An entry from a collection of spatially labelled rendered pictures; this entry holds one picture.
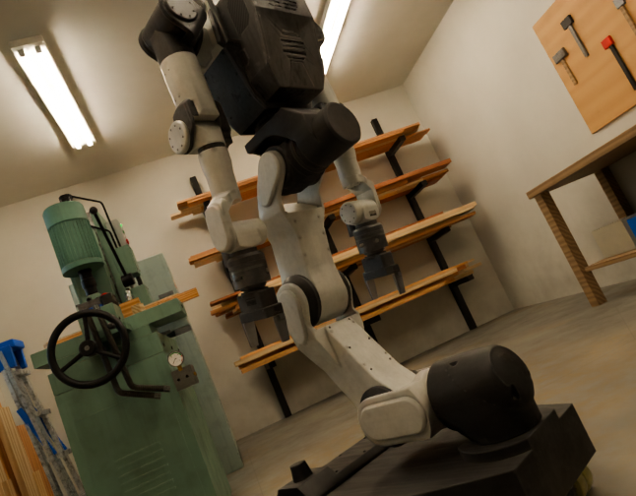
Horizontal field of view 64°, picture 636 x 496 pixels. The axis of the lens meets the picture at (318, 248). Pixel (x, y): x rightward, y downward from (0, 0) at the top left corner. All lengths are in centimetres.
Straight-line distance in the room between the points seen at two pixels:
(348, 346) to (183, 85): 73
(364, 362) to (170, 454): 115
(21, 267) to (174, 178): 154
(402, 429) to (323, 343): 28
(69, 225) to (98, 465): 100
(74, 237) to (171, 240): 253
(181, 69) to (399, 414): 92
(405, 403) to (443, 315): 410
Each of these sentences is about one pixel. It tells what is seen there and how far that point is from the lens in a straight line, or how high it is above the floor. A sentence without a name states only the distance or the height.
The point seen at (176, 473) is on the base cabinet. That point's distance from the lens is 222.
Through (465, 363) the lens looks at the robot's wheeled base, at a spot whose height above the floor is 34.
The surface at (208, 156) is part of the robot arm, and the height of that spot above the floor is 98.
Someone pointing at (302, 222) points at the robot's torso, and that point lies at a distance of 130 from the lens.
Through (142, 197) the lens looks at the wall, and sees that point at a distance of 507.
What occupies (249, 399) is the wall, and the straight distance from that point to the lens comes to 472.
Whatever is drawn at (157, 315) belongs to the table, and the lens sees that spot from 221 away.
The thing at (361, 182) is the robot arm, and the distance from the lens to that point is 148.
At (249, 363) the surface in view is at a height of 56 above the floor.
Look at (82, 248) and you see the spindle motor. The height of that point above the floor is 127.
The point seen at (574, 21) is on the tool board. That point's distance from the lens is 404.
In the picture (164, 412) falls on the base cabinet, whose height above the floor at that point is 48.
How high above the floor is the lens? 50
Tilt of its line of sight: 10 degrees up
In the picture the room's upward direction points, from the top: 24 degrees counter-clockwise
